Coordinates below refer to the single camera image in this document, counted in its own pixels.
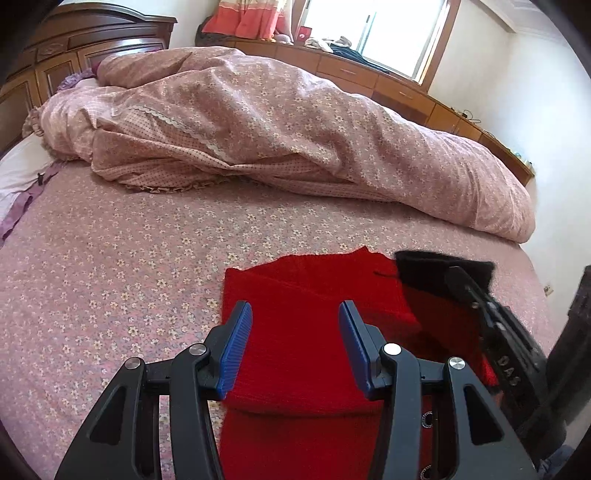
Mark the wooden framed window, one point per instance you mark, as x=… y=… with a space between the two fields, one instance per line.
x=409 y=37

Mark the dark wooden headboard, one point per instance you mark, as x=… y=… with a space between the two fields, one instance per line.
x=74 y=37

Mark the pink floral duvet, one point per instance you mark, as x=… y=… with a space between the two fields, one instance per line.
x=174 y=119

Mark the pink floral bed sheet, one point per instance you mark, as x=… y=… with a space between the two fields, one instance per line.
x=94 y=273

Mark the cream and red curtain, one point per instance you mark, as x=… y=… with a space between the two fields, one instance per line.
x=251 y=19

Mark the clothes pile on ledge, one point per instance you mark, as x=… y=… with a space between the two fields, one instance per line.
x=343 y=48

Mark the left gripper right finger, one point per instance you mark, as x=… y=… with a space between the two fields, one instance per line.
x=438 y=421

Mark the white and purple pillow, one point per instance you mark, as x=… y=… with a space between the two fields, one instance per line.
x=25 y=171

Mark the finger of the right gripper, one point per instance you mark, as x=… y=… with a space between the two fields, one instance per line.
x=517 y=359

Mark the red box on ledge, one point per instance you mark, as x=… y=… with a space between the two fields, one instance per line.
x=303 y=33

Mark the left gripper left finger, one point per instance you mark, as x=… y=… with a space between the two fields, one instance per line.
x=119 y=439

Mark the red knit cardigan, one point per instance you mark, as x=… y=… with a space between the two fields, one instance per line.
x=295 y=411

